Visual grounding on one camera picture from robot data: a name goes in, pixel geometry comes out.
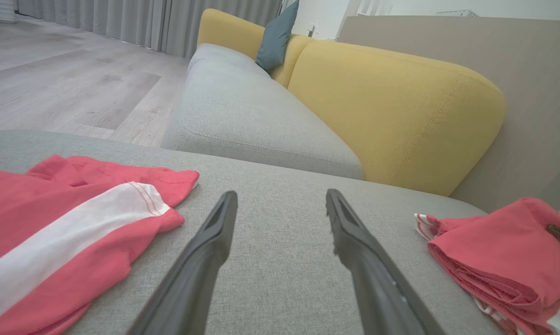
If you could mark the red shorts with white stripe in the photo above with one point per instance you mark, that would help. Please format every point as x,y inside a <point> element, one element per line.
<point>52,209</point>

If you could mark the red basketball jersey number 23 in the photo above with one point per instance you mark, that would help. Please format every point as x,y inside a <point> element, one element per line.
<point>494,251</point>

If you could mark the teal throw pillow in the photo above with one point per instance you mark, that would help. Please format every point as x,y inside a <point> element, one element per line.
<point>277,42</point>

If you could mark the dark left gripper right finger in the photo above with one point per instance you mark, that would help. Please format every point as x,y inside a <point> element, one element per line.
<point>377,288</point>

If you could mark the white wall outlet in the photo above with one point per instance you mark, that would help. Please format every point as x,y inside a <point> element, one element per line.
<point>313,30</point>

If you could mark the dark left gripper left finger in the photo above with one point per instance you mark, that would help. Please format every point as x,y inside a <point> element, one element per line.
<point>191,279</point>

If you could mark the white slatted rack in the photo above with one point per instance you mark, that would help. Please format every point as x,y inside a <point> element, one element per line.
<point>375,7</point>

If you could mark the large grey fabric ottoman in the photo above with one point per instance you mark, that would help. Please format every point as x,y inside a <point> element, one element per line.
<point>284,302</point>

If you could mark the grey pleated curtain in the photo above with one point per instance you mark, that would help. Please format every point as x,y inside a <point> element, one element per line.
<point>122,18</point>

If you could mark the grey sofa seat cushion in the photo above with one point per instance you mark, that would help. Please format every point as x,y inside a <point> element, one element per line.
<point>243,111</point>

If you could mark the white flat appliance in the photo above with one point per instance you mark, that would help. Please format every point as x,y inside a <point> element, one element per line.
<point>456,13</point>

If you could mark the yellow sofa back cushion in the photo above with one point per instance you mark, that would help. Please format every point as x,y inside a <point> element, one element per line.
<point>391,116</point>
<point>229,32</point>

